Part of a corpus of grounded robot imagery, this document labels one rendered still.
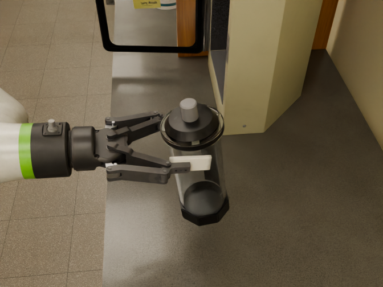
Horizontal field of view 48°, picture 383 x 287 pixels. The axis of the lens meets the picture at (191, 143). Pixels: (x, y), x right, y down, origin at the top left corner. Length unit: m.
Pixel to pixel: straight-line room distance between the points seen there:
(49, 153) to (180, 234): 0.37
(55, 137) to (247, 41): 0.48
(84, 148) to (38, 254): 1.45
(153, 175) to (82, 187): 1.62
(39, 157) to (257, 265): 0.48
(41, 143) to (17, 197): 1.65
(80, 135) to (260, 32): 0.46
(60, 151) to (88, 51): 2.54
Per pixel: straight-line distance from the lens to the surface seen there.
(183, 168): 0.71
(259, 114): 1.12
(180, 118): 0.72
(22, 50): 3.37
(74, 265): 2.05
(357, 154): 1.18
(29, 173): 0.73
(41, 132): 0.72
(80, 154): 0.71
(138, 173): 0.69
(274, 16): 0.96
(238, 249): 0.94
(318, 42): 1.50
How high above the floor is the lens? 1.75
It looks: 46 degrees down
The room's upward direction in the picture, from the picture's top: straight up
